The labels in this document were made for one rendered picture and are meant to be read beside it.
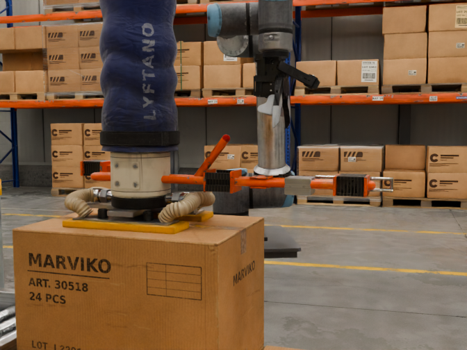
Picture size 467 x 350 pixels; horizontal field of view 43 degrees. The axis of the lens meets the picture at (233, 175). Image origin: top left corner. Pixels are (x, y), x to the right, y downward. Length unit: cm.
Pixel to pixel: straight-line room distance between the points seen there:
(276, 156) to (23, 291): 112
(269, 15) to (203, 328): 80
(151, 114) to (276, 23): 41
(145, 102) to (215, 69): 749
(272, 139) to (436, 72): 650
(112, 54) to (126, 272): 58
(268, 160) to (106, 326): 105
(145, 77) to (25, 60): 958
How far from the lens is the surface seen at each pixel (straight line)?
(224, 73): 903
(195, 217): 170
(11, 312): 236
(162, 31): 164
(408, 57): 870
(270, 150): 233
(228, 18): 167
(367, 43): 1004
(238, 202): 239
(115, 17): 164
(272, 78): 154
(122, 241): 152
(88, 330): 164
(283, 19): 156
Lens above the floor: 123
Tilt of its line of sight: 5 degrees down
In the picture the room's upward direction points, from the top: straight up
